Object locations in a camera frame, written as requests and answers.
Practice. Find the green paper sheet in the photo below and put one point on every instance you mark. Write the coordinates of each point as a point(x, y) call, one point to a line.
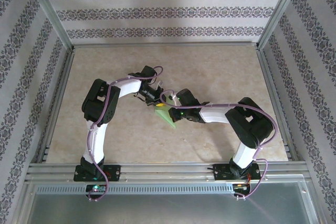
point(164, 116)

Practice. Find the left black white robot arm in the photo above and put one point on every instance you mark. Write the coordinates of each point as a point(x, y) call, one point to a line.
point(101, 103)

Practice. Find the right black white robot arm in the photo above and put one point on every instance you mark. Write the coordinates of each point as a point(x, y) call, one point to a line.
point(252, 124)

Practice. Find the grey metal sheet panel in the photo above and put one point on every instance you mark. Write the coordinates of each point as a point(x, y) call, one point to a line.
point(168, 208)

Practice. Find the circuit board with green light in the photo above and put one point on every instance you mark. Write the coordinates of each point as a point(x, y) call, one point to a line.
point(95, 188)

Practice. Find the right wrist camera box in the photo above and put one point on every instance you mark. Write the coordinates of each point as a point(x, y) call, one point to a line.
point(172, 98)

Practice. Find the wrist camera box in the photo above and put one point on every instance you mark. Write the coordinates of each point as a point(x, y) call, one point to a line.
point(172, 98)
point(160, 85)

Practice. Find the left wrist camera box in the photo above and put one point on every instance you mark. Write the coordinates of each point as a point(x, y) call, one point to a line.
point(160, 85)

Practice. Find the aluminium rail along patterned wall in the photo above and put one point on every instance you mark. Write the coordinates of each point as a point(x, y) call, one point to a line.
point(165, 44)

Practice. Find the long aluminium mounting rail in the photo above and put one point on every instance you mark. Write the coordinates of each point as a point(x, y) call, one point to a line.
point(168, 171)

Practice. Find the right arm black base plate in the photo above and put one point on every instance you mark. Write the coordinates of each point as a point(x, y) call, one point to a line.
point(220, 174)

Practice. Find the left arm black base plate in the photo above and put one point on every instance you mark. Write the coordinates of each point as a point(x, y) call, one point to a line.
point(115, 172)

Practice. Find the right aluminium side rail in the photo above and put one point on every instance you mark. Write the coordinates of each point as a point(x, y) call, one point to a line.
point(268, 77)

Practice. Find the aluminium side rail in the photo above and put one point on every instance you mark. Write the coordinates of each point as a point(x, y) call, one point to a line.
point(268, 77)
point(62, 82)

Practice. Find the left aluminium side rail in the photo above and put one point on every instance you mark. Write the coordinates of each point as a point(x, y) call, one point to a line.
point(62, 82)

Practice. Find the right aluminium corner post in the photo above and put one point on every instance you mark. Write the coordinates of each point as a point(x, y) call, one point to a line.
point(281, 9)

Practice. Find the aluminium corner post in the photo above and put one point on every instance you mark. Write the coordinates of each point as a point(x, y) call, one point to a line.
point(49, 9)
point(281, 9)

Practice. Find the left aluminium corner post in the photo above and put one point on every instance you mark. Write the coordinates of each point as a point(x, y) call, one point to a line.
point(49, 9)

